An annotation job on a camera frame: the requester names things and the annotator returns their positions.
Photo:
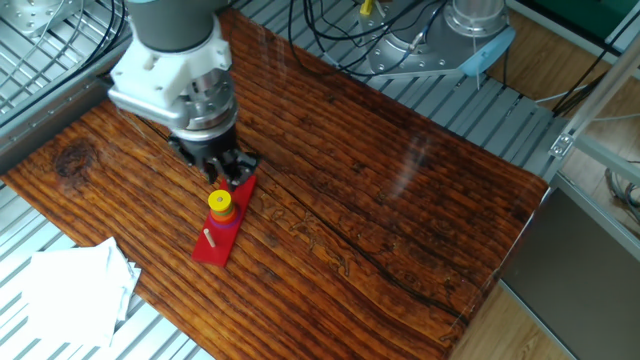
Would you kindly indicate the grey cabinet panel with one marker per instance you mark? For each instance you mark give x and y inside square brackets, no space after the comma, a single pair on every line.
[575,280]

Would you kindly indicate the yellow connector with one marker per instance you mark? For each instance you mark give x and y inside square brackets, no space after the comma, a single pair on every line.
[366,7]

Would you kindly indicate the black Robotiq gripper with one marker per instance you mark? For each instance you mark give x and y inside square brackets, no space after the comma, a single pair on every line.
[210,145]

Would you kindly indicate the silver perforated mounting plate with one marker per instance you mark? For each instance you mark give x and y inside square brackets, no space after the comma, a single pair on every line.
[30,15]

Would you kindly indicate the orange Hanoi disc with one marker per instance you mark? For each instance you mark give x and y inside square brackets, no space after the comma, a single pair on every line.
[223,221]

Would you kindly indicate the aluminium frame beam with bracket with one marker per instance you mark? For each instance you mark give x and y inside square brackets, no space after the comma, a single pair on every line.
[600,90]

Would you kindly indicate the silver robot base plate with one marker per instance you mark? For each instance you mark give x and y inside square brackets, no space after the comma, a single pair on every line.
[400,57]

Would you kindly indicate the yellow Hanoi disc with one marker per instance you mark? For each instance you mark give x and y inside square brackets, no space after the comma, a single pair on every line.
[220,199]

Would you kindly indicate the stacked coloured rings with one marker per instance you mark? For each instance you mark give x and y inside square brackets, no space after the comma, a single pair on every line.
[225,226]

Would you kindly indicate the red Hanoi base with pegs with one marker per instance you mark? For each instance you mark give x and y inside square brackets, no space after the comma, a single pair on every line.
[220,250]

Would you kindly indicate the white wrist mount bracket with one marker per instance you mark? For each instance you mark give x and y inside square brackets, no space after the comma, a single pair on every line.
[160,70]

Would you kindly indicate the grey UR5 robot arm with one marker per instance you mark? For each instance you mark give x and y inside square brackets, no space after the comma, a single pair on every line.
[170,25]

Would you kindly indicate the grey aluminium edge beam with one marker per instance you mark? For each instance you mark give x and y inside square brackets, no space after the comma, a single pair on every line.
[45,115]

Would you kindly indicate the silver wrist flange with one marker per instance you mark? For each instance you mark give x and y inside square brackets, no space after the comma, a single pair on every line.
[210,107]

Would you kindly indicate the white paper sheets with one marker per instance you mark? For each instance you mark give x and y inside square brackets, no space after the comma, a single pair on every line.
[75,295]

